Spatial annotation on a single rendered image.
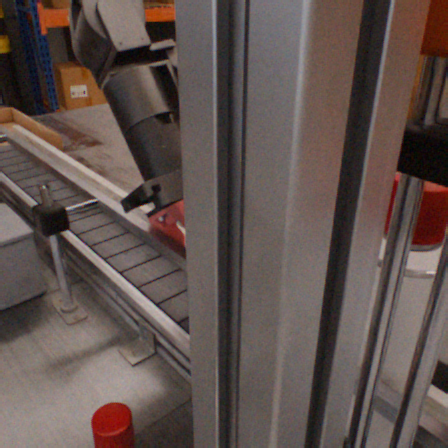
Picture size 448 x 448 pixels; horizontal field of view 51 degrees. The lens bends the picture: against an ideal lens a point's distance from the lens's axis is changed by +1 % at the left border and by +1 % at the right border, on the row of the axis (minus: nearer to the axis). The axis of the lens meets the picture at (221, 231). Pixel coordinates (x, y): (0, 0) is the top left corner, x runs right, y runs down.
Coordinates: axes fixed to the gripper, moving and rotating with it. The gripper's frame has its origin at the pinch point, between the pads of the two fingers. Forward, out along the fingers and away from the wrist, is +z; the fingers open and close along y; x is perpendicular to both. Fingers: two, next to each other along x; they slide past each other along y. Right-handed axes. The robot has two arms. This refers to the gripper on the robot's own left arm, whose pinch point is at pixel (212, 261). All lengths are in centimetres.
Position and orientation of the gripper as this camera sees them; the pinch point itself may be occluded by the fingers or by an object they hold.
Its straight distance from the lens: 46.4
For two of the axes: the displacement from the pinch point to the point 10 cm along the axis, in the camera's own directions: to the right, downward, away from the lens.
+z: 4.2, 9.1, 0.2
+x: -5.2, 2.2, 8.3
